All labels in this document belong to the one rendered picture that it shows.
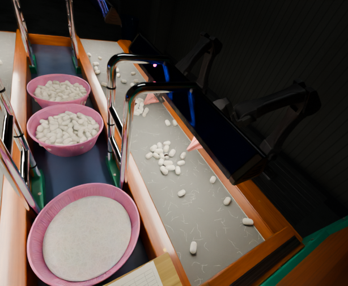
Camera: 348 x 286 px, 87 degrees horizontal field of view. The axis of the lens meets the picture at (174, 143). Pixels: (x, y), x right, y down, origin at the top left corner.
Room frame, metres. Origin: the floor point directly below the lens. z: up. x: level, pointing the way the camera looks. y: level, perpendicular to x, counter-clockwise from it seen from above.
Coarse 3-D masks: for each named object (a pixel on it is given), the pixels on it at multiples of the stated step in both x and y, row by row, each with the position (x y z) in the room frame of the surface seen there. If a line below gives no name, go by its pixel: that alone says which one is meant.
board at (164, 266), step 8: (160, 256) 0.16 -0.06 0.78; (168, 256) 0.16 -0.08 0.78; (144, 264) 0.13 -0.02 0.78; (160, 264) 0.14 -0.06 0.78; (168, 264) 0.15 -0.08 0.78; (128, 272) 0.11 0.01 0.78; (160, 272) 0.12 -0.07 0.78; (168, 272) 0.13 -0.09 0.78; (176, 272) 0.14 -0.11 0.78; (168, 280) 0.11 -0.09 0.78; (176, 280) 0.12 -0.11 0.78
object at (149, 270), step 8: (152, 264) 0.13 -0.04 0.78; (136, 272) 0.11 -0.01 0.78; (144, 272) 0.11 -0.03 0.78; (152, 272) 0.12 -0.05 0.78; (120, 280) 0.09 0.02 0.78; (128, 280) 0.09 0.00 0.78; (136, 280) 0.10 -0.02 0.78; (144, 280) 0.10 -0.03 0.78; (152, 280) 0.10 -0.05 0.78; (160, 280) 0.11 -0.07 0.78
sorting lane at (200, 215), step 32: (128, 64) 1.28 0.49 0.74; (160, 128) 0.70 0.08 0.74; (192, 160) 0.56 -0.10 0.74; (160, 192) 0.36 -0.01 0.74; (192, 192) 0.40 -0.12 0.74; (224, 192) 0.45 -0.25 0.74; (192, 224) 0.28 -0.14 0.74; (224, 224) 0.32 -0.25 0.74; (192, 256) 0.19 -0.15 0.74; (224, 256) 0.22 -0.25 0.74
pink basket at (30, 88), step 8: (32, 80) 0.70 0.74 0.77; (40, 80) 0.74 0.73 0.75; (48, 80) 0.78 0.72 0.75; (56, 80) 0.81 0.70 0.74; (72, 80) 0.84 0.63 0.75; (80, 80) 0.85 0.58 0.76; (32, 88) 0.68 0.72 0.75; (88, 88) 0.80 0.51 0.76; (32, 96) 0.60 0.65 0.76; (40, 104) 0.62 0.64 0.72; (48, 104) 0.61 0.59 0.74; (72, 112) 0.67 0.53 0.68
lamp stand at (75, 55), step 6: (66, 0) 1.17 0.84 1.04; (72, 0) 1.07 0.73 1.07; (66, 6) 1.17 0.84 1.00; (72, 6) 1.07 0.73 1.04; (66, 12) 1.18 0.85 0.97; (72, 12) 1.06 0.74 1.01; (72, 18) 1.06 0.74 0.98; (72, 24) 1.06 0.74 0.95; (72, 30) 1.06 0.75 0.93; (72, 36) 1.06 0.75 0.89; (72, 42) 1.10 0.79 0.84; (72, 48) 1.17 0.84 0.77; (72, 54) 1.18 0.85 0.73; (78, 54) 1.07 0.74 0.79; (72, 60) 1.19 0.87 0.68; (78, 60) 1.07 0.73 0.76; (78, 66) 1.06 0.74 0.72; (78, 72) 1.05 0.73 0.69
